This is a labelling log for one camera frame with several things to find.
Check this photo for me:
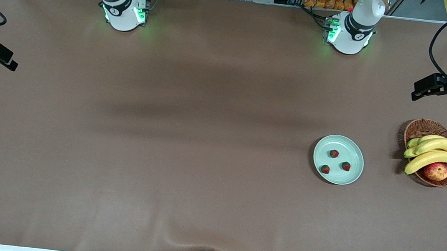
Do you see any pale green round plate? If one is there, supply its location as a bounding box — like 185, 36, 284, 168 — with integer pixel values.
310, 132, 368, 188

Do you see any brown wicker basket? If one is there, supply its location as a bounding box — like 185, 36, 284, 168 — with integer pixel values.
398, 116, 447, 189

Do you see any small yellow green banana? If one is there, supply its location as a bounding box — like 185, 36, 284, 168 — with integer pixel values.
408, 132, 447, 152

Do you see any yellow banana bunch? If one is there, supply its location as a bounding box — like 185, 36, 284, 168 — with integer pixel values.
412, 135, 447, 168

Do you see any large yellow banana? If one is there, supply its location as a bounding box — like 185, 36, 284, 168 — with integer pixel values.
404, 146, 447, 180

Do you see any red apple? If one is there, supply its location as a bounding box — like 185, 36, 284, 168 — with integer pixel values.
422, 161, 447, 183

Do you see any large table cover mat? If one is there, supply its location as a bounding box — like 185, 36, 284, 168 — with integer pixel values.
0, 0, 447, 251

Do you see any black base power cable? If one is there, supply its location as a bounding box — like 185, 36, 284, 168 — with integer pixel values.
294, 3, 331, 29

